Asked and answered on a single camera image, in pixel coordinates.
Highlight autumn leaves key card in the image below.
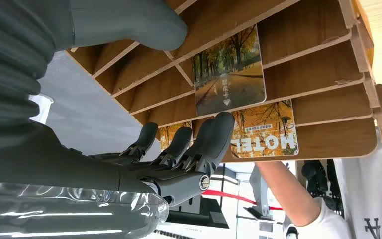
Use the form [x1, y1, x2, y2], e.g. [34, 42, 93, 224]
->
[159, 121, 194, 152]

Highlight tree road key card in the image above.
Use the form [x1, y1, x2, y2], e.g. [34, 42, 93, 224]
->
[192, 24, 267, 117]

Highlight autumn HOTEL key card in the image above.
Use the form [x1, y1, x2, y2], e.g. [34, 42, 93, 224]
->
[230, 99, 299, 159]

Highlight wooden slotted card rack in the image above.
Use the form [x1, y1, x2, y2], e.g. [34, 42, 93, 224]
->
[65, 0, 382, 164]

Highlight person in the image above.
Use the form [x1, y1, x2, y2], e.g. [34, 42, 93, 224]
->
[255, 130, 382, 239]

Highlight clear plastic cover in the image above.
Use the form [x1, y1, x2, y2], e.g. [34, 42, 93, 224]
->
[0, 182, 170, 239]

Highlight white box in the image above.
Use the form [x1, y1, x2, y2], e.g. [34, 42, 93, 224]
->
[28, 93, 54, 125]

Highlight ribbed grey right arm sleeve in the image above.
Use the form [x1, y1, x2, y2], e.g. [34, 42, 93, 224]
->
[0, 0, 75, 132]

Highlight red barrier tape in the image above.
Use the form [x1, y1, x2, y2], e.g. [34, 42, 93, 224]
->
[201, 189, 283, 212]

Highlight grey metal stand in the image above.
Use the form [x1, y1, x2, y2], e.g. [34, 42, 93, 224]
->
[243, 165, 276, 221]

